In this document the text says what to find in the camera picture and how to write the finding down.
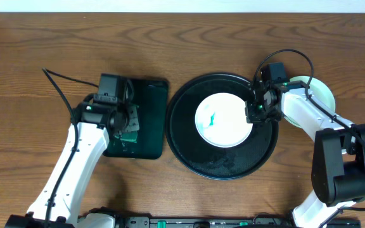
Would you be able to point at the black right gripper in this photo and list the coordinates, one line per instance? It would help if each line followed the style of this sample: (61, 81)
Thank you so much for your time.
(252, 116)

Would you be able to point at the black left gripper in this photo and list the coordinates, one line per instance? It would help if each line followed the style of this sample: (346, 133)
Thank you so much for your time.
(130, 120)

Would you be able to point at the green sponge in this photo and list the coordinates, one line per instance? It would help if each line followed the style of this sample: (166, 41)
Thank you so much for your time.
(129, 137)

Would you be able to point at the pink plate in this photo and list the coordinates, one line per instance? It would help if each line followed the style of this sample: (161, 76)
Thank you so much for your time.
(221, 121)

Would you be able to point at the mint green plate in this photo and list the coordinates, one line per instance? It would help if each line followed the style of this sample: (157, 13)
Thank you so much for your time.
(321, 91)

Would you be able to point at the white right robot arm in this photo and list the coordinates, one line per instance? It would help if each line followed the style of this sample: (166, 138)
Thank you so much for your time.
(338, 164)

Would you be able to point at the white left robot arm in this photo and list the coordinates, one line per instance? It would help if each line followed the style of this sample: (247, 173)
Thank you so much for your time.
(58, 205)

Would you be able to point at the rectangular black tray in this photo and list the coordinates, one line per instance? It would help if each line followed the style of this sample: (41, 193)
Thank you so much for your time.
(151, 98)

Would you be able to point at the round black tray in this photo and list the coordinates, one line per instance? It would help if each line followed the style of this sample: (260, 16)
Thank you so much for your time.
(200, 156)

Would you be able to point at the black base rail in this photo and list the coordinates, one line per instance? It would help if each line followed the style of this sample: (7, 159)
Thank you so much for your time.
(185, 222)

